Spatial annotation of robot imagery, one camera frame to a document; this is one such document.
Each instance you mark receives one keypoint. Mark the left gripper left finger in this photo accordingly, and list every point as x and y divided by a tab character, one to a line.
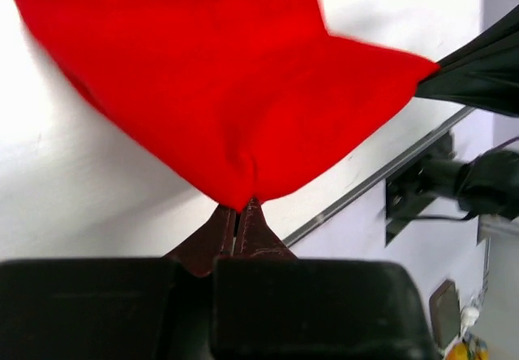
129	308

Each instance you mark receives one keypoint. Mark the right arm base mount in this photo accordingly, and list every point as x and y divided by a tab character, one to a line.
405	199

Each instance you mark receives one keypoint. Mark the red t-shirt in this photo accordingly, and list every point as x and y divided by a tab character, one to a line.
242	98

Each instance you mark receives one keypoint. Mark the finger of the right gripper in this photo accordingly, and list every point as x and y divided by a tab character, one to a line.
482	74

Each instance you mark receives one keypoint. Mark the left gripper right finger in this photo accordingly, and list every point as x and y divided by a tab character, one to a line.
269	304

